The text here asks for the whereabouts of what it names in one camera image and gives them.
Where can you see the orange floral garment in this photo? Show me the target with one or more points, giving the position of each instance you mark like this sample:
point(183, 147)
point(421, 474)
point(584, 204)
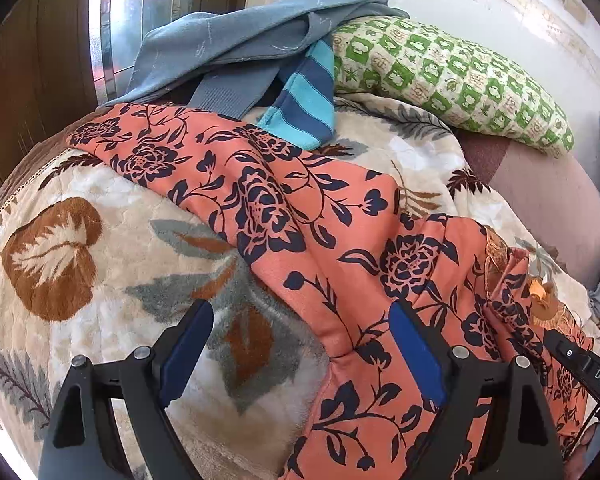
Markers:
point(305, 220)

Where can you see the brown mauve pillow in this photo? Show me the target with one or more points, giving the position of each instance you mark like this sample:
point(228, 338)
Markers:
point(545, 195)

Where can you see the person's right hand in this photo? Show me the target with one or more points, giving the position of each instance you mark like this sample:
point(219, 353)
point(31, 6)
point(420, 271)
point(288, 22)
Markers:
point(582, 452)

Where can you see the stained glass door panel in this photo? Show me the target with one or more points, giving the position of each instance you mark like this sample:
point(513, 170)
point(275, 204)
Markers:
point(120, 20)

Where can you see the blue striped garment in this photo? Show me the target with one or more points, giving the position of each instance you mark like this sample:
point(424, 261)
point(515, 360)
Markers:
point(300, 100)

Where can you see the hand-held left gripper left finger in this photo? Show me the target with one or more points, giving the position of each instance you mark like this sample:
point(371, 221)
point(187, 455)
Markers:
point(185, 347)

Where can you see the green checked pillow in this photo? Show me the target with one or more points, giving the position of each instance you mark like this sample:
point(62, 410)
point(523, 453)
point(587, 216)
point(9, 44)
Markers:
point(455, 80)

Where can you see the cream leaf-print blanket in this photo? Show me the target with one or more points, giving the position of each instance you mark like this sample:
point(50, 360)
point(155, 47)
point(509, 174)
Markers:
point(105, 190)

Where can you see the brown wooden door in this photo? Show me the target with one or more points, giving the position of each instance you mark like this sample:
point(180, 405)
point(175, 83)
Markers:
point(30, 85)

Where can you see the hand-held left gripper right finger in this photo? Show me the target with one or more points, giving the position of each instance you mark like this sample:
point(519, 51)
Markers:
point(417, 355)

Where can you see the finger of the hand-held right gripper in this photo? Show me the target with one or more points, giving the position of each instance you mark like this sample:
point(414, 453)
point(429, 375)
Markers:
point(551, 338)

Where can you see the grey-blue sweater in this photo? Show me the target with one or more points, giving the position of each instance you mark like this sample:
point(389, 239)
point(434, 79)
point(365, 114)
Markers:
point(220, 40)

